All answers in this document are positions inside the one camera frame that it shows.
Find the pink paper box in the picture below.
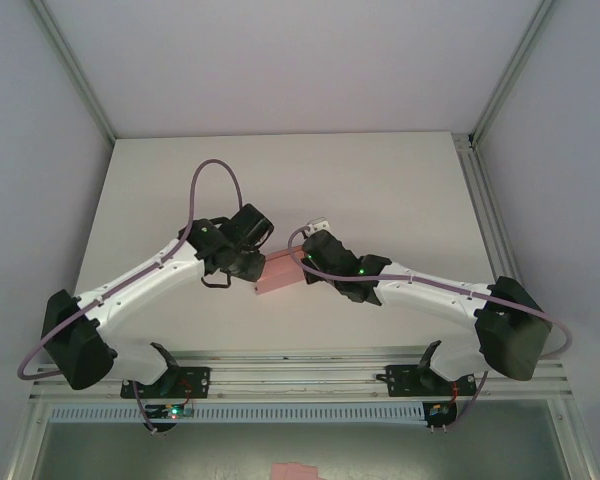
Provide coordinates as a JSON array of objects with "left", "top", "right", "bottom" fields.
[{"left": 253, "top": 248, "right": 310, "bottom": 296}]

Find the circuit board with green light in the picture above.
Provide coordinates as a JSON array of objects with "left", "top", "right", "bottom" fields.
[{"left": 146, "top": 402, "right": 196, "bottom": 422}]

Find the spare flat pink paper sheet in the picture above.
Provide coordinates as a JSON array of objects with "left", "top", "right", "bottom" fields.
[{"left": 270, "top": 460, "right": 327, "bottom": 480}]

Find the thin black cable loop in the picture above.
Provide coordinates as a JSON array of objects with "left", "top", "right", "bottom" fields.
[{"left": 198, "top": 271, "right": 235, "bottom": 291}]

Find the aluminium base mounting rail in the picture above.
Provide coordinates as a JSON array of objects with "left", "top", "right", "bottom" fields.
[{"left": 28, "top": 349, "right": 571, "bottom": 402}]

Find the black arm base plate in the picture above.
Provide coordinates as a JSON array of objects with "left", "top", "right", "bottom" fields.
[
  {"left": 385, "top": 363, "right": 476, "bottom": 399},
  {"left": 119, "top": 365, "right": 213, "bottom": 401}
]

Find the aluminium side frame rail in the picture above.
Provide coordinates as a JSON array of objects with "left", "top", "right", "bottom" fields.
[{"left": 454, "top": 133, "right": 512, "bottom": 281}]

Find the slotted grey cable tray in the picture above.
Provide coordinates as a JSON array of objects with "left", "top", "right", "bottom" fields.
[{"left": 47, "top": 402, "right": 427, "bottom": 427}]

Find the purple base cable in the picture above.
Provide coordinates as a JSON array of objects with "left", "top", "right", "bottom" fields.
[
  {"left": 448, "top": 372, "right": 490, "bottom": 432},
  {"left": 133, "top": 379, "right": 160, "bottom": 437}
]

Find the aluminium corner frame post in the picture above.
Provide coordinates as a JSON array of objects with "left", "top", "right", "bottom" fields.
[
  {"left": 31, "top": 0, "right": 117, "bottom": 145},
  {"left": 468, "top": 0, "right": 557, "bottom": 150}
]

